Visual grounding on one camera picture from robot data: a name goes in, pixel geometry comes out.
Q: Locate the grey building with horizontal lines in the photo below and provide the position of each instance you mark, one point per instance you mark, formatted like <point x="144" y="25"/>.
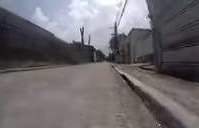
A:
<point x="185" y="36"/>

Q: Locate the grey concrete pavement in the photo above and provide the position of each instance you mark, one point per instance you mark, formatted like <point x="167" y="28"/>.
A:
<point x="177" y="85"/>

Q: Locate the utility pole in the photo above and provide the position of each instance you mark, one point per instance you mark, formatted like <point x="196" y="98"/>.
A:
<point x="115" y="40"/>

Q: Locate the grey concrete kerb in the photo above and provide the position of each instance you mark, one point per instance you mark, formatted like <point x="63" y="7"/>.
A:
<point x="147" y="91"/>

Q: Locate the grey asphalt road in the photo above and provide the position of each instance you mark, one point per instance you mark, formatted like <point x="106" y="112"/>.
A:
<point x="70" y="96"/>

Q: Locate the bare tree trunk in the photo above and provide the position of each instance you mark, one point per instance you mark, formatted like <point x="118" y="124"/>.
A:
<point x="82" y="35"/>

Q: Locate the narrow pavement strip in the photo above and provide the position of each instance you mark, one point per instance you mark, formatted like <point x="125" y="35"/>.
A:
<point x="23" y="68"/>

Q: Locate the long dark wall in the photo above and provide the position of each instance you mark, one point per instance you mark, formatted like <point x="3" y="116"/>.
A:
<point x="23" y="45"/>

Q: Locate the dark tree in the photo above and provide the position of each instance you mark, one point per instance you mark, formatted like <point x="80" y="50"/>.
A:
<point x="112" y="44"/>

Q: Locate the pale concrete building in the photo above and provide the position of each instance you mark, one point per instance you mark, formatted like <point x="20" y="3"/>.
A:
<point x="137" y="45"/>

